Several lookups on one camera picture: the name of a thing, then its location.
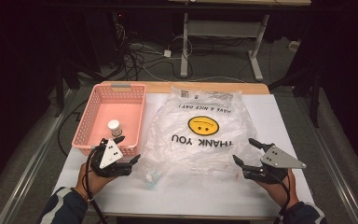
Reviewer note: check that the pink plastic basket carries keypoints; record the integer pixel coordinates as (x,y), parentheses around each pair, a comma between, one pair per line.
(127,112)

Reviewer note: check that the clear smiley plastic bag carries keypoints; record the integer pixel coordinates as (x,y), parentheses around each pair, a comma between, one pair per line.
(199,155)

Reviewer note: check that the black metal stand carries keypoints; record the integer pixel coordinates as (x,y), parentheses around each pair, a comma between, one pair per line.
(314,102)
(59,90)

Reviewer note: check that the white power adapter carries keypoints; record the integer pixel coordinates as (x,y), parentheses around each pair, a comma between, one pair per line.
(167,53)

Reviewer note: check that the person's left hand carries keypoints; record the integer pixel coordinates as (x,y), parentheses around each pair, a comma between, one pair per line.
(94,182)

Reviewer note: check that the person's right hand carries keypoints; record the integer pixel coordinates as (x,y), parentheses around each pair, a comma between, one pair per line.
(279,193)

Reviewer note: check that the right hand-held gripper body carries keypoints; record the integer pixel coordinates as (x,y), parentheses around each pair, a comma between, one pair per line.
(279,160)

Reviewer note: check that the white power strip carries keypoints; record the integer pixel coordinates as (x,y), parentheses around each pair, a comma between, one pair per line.
(294,46)

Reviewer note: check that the white paper sheet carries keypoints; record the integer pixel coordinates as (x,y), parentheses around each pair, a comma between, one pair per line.
(199,199)

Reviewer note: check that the white desk frame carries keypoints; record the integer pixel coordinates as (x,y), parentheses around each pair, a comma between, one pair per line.
(185,46)

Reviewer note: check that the metal floor rail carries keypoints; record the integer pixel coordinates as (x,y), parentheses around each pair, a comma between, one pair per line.
(332,161)
(34,161)

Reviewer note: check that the small white lump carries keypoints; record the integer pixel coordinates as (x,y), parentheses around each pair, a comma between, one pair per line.
(149,178)

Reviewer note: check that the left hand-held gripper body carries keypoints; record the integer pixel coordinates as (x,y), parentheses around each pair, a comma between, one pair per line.
(110,155)

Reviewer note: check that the small white bottle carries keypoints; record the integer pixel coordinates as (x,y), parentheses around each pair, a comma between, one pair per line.
(114,125)

